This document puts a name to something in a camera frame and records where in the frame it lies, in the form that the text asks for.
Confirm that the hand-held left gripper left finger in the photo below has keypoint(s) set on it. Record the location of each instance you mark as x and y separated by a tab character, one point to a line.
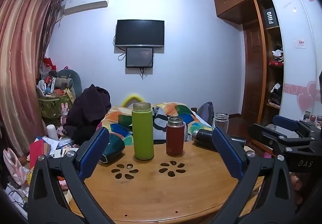
94	151

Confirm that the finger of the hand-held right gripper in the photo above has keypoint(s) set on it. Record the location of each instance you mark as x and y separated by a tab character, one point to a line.
284	122
274	139

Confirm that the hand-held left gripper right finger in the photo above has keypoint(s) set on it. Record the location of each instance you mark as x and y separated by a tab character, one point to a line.
227	156

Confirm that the dark green cup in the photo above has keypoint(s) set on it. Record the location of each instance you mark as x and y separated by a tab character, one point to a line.
113	148

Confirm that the black cup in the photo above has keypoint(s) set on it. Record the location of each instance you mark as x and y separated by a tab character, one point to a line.
203	137

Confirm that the clear glass cup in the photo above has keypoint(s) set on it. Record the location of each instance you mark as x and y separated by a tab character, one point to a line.
220	123

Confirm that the tall green cup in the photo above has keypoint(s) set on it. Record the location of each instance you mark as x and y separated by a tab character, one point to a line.
143	133

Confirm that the red cup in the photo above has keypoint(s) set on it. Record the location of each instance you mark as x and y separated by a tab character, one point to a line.
175	138

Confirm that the person's right hand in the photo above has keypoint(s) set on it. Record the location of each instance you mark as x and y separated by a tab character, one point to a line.
296	185

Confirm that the colourful patchwork blanket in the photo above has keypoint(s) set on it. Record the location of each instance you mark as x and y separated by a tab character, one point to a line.
120	123

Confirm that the dark clothing pile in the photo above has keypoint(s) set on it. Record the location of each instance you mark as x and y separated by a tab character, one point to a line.
86	113

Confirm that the white bottle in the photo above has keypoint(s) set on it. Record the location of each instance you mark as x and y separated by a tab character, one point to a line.
52	133

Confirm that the grey backpack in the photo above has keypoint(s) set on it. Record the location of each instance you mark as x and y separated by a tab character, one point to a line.
205	112

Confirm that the pink bunny toy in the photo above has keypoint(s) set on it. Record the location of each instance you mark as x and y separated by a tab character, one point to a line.
64	110

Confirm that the red box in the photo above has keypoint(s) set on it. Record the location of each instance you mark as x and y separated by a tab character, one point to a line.
36	151

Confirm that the green storage basket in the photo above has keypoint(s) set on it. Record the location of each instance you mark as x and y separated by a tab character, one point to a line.
54	107

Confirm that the wooden door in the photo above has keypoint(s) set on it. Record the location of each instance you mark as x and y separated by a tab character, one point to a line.
254	68

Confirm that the yellow plush item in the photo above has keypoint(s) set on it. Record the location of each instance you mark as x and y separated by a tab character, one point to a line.
132	98

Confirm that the grey plush pillow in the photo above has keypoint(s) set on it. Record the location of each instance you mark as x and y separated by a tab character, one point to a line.
73	80

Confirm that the white sliding wardrobe door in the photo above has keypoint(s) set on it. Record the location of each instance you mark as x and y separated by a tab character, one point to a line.
296	45

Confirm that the pink printed bag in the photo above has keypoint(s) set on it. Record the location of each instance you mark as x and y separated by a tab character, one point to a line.
15	166

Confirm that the red gift bag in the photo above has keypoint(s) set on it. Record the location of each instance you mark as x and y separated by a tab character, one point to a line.
48	63

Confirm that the black box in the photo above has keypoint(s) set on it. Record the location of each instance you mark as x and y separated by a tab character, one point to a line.
269	18

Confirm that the striped pink curtain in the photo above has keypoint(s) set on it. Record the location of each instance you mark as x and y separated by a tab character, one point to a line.
22	63

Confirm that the wooden wardrobe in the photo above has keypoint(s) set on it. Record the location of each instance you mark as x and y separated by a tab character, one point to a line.
234	2

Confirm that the white air conditioner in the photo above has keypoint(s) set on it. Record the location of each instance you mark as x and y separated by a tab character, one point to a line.
86	2

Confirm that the small wall monitor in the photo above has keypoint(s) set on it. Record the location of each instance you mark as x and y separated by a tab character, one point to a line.
139	57

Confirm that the wall television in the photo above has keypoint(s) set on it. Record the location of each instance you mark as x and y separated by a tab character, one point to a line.
139	32

